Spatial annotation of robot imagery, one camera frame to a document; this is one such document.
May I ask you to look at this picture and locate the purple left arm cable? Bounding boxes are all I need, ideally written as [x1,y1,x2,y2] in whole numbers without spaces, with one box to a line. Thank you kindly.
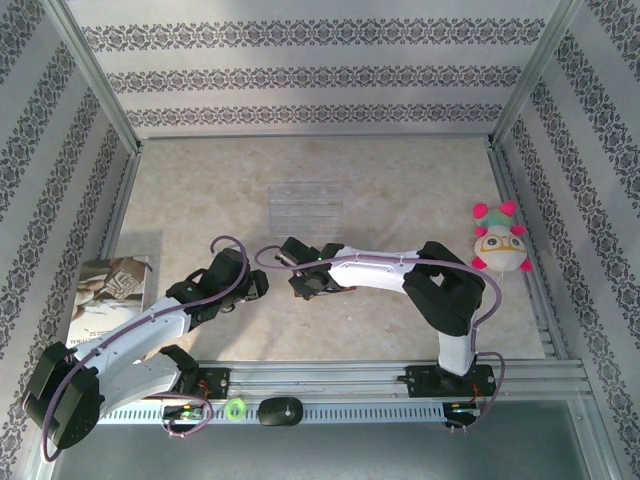
[39,234,251,464]

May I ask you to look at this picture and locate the slotted grey cable duct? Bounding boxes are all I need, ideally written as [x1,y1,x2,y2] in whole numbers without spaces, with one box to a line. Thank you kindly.
[97,401,447,427]

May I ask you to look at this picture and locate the black computer mouse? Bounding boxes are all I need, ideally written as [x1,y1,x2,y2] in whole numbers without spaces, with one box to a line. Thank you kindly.
[256,396,304,428]

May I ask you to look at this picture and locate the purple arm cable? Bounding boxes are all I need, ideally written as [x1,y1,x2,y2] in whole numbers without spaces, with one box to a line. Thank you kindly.
[253,243,507,435]
[39,234,251,464]

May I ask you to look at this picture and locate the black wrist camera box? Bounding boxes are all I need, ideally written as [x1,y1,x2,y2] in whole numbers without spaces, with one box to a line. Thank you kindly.
[276,237,312,270]
[213,248,247,282]

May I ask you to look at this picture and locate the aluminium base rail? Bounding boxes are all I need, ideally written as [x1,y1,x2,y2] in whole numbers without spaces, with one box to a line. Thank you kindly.
[47,358,587,404]

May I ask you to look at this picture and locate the silver metal frame rail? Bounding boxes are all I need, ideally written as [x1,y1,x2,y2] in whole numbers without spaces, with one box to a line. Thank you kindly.
[139,130,494,145]
[98,144,145,262]
[485,138,560,359]

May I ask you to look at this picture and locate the silver metal frame post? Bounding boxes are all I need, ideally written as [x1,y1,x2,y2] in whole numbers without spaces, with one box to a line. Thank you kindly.
[43,0,144,157]
[491,0,587,147]

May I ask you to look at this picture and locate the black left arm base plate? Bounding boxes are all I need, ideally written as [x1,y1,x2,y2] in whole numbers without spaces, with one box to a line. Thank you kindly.
[177,367,232,401]

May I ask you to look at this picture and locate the clear acrylic card stand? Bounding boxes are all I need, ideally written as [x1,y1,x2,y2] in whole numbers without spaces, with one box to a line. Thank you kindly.
[266,182,347,239]

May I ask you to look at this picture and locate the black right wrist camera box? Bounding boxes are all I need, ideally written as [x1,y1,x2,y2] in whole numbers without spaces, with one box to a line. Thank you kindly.
[276,237,312,270]

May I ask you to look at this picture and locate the beige paperback book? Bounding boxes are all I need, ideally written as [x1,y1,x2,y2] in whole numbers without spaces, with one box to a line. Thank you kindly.
[66,254,154,352]

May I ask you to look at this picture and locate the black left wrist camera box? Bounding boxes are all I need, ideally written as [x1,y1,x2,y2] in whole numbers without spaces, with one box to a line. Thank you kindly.
[213,248,247,282]

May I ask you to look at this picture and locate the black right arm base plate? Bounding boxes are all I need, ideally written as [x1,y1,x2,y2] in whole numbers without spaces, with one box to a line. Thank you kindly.
[404,364,494,399]

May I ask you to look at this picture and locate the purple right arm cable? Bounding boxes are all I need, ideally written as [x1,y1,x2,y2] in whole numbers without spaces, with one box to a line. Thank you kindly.
[253,243,507,435]

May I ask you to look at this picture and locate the white plush toy, pink paws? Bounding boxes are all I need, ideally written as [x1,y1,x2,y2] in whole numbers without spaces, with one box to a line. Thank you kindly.
[471,200,533,275]

